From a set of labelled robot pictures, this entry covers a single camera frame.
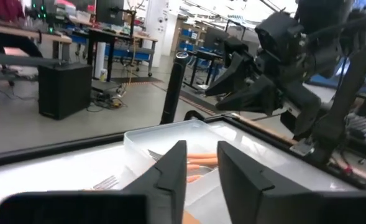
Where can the black computer tower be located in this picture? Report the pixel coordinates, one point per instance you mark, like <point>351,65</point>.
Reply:
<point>64,90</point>

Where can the white glossy table cover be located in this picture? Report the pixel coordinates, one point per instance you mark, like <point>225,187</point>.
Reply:
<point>61,174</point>

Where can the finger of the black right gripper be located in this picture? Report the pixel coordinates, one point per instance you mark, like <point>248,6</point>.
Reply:
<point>235,76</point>
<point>254,96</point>

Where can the white tall cabinet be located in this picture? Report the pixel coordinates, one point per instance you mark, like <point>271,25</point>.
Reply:
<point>158,28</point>

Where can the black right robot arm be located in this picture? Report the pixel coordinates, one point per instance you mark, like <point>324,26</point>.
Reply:
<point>350,93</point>

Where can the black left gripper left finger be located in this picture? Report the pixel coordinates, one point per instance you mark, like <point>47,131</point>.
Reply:
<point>108,208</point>

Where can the wooden desk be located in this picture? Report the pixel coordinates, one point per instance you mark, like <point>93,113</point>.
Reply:
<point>46,37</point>

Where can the black workbench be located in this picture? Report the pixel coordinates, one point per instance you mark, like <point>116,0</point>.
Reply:
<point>108,34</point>

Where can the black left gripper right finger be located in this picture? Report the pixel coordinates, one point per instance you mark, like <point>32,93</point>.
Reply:
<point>279,208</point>

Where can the person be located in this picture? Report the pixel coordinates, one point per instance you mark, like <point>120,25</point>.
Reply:
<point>2,12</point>

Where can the black backlit keyboard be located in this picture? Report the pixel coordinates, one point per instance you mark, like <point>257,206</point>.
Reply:
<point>363,127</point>

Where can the storage shelf with blue bins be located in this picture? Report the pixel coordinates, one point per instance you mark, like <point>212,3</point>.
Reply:
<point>187,32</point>

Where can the black computer monitor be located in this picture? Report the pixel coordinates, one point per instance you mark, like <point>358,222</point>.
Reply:
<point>109,12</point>

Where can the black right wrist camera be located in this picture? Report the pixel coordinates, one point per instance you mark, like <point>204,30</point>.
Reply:
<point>279,34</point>

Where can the clear plastic bin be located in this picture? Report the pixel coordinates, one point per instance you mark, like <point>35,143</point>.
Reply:
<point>158,137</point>

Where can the black stand post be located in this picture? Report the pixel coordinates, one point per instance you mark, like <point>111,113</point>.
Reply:
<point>175,93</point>

